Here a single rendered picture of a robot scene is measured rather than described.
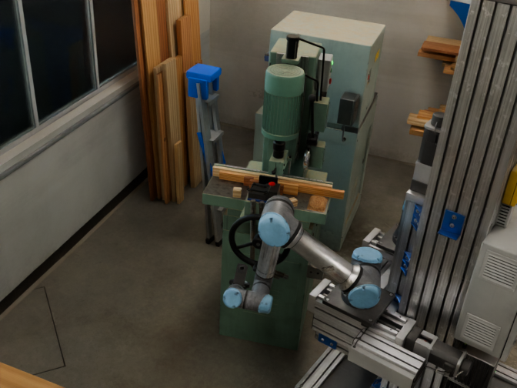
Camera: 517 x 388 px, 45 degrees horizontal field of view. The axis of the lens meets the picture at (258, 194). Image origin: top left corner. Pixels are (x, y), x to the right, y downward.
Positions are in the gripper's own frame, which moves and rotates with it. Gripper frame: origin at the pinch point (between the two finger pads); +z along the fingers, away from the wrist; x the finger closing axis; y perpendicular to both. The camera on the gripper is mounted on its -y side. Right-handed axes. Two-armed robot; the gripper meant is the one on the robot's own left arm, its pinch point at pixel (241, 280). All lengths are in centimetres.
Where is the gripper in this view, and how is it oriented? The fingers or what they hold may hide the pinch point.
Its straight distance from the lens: 279.5
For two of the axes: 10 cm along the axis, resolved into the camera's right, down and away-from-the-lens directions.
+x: 9.8, 1.9, -0.7
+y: -1.9, 9.8, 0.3
